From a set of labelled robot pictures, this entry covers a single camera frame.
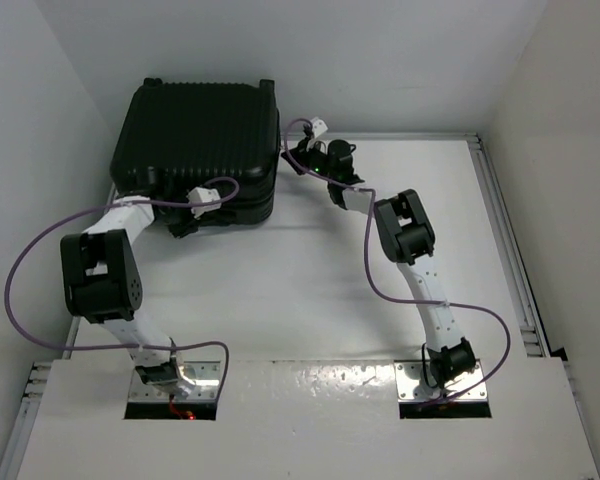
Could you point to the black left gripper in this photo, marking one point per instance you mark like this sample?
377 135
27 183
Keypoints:
186 225

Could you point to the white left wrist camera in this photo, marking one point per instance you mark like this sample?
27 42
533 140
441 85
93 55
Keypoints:
203 200

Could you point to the black suitcase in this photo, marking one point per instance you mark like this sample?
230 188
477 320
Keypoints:
178 135

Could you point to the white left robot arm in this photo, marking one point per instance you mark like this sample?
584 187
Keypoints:
102 285

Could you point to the metal base plate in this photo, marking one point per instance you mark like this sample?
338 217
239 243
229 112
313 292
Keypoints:
414 384
198 383

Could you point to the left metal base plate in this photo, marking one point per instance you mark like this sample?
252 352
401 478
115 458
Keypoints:
198 383

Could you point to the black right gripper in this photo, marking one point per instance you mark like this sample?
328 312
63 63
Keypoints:
301 155

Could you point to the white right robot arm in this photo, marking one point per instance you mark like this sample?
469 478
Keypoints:
407 240

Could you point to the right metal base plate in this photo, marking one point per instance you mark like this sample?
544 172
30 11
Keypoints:
414 384

